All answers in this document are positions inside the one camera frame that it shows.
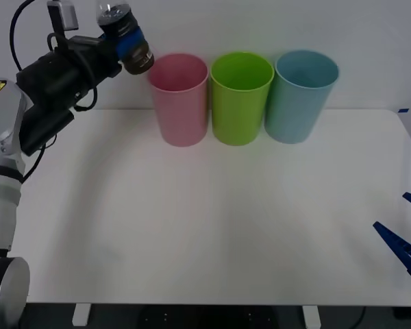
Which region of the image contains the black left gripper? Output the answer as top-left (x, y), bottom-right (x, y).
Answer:
top-left (15, 28), bottom-right (146, 112)

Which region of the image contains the white table leg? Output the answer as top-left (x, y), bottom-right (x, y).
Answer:
top-left (71, 303), bottom-right (92, 327)
top-left (301, 304), bottom-right (321, 328)

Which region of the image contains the pink plastic bin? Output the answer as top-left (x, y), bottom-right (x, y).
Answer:
top-left (147, 52), bottom-right (210, 148)

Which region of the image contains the pale blue plastic bin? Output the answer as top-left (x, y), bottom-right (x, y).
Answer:
top-left (263, 49), bottom-right (340, 145)

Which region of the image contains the dark bottle with black cap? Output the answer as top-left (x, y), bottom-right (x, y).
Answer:
top-left (95, 0), bottom-right (155, 76)

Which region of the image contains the yellow-green plastic bin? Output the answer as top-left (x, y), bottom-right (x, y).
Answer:
top-left (210, 51), bottom-right (275, 147)

